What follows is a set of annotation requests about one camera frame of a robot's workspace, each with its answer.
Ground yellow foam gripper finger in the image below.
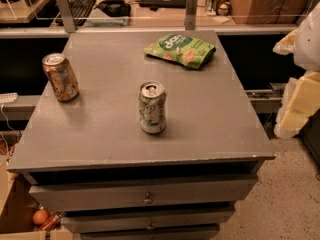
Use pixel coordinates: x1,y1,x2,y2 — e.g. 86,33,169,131
274,71,320,139
273,29,297,55

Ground green white 7up can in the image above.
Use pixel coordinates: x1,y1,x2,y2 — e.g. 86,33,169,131
139,81,166,134

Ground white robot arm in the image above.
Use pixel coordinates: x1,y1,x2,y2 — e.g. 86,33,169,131
273,2,320,139

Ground brown orange soda can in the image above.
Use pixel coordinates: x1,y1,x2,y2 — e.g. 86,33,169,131
42,53,79,102

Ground small jar on desk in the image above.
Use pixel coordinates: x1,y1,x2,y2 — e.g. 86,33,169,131
217,3,229,16

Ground green snack chip bag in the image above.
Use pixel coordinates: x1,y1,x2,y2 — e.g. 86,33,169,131
144,34,216,69

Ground top grey drawer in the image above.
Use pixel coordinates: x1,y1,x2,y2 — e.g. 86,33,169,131
30,175,258,212

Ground grey drawer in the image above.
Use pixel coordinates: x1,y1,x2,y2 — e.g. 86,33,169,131
62,205,235,233
81,224,219,240
30,175,258,212

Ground black laptop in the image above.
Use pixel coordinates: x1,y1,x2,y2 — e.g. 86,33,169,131
139,0,186,8

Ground middle grey drawer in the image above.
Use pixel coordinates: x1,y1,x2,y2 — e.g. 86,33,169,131
62,205,235,233

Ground grey drawer cabinet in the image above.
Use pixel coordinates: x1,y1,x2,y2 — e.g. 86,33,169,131
6,29,277,240

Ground bottom grey drawer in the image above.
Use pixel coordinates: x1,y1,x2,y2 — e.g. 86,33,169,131
81,224,219,240

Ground black headphones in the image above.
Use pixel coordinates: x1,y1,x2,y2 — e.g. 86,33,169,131
97,0,131,17

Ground black keyboard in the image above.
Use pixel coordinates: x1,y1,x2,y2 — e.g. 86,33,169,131
69,0,97,26

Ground orange bottle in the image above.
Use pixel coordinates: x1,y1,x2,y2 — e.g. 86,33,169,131
38,213,62,232

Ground white power strip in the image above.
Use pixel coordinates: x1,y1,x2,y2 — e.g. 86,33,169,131
0,93,18,104

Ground orange round fruit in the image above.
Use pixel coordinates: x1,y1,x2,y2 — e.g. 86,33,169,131
32,209,50,225

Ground right grey metal bracket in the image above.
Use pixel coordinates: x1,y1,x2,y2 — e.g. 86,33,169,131
185,0,198,30

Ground grey metal bracket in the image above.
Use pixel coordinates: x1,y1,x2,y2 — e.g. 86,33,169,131
185,0,198,30
56,0,76,33

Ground left grey metal bracket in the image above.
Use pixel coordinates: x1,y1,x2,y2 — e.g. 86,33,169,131
56,0,76,33

